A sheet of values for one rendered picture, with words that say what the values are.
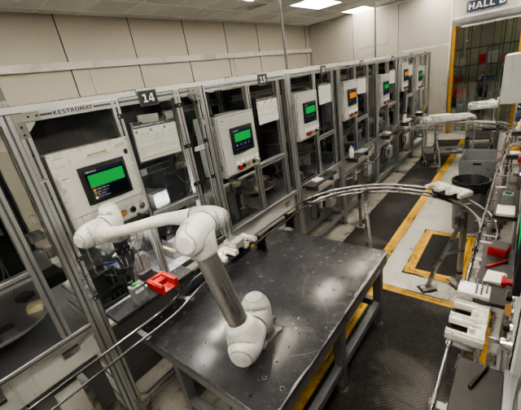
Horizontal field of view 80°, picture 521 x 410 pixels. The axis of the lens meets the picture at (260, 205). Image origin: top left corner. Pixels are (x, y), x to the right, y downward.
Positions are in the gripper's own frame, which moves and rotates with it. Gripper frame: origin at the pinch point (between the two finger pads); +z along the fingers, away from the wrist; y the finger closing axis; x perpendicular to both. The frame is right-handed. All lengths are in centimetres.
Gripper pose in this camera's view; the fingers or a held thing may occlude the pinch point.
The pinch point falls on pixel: (130, 271)
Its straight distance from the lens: 194.1
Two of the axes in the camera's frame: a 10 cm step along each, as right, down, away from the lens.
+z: 1.5, 9.2, 3.7
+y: -6.1, 3.8, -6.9
